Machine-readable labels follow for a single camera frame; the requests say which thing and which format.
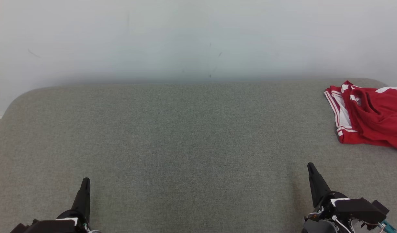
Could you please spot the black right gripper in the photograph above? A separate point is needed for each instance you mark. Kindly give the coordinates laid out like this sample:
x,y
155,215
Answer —
x,y
326,207

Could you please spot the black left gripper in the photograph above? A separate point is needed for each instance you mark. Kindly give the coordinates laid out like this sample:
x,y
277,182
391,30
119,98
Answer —
x,y
82,223

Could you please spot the red white-sleeved jersey shirt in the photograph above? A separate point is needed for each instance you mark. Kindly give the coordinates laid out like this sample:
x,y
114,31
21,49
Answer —
x,y
345,137

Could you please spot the grey fabric sofa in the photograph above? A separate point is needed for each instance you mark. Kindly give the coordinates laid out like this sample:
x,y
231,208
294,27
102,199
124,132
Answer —
x,y
185,145

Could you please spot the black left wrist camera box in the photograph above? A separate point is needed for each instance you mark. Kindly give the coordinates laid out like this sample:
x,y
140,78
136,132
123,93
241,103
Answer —
x,y
46,226

